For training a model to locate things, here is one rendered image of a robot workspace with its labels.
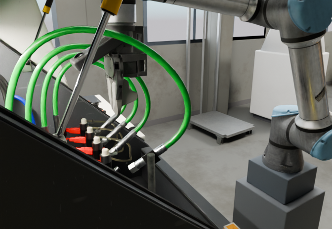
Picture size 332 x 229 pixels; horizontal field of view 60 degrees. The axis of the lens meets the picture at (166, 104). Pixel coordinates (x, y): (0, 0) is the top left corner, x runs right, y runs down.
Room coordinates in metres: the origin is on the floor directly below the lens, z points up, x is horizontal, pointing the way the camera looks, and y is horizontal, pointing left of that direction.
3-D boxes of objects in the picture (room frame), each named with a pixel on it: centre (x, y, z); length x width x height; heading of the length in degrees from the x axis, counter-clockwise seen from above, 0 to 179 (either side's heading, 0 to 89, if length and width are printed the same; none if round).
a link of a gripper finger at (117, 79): (0.64, 0.11, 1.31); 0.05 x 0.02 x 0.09; 28
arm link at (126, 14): (0.67, 0.11, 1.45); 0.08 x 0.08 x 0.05
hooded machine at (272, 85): (3.87, -1.66, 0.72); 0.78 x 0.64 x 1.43; 31
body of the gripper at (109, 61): (0.67, 0.10, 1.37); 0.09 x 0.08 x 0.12; 118
